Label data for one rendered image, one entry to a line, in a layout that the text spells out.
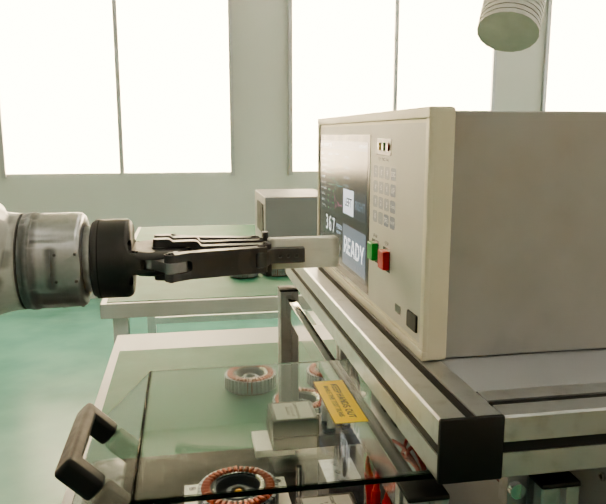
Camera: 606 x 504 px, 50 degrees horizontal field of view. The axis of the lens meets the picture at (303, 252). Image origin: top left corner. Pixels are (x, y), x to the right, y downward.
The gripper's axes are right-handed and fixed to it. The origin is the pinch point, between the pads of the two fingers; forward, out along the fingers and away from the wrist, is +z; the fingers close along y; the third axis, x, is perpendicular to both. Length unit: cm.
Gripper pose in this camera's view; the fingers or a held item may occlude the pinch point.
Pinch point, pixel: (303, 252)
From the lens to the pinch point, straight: 65.4
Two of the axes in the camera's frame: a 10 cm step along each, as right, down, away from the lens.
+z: 9.8, -0.3, 1.7
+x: 0.0, -9.8, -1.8
